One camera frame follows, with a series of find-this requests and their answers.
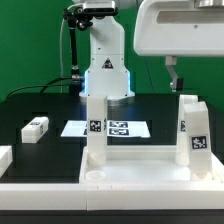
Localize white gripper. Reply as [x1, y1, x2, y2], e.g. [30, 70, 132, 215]
[134, 0, 224, 92]

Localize white desk top tray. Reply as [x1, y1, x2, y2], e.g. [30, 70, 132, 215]
[79, 144, 224, 185]

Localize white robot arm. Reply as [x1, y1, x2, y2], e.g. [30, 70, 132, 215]
[72, 0, 224, 103]

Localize fiducial marker sheet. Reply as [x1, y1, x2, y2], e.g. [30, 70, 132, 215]
[61, 120, 151, 138]

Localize white left fence block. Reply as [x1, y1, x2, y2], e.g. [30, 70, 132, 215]
[0, 146, 13, 177]

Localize black camera on stand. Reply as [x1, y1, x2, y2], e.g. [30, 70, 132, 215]
[61, 1, 118, 95]

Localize black cable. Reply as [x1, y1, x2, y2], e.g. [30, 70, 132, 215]
[5, 77, 83, 99]

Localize white front fence rail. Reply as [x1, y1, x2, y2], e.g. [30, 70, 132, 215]
[0, 182, 224, 211]

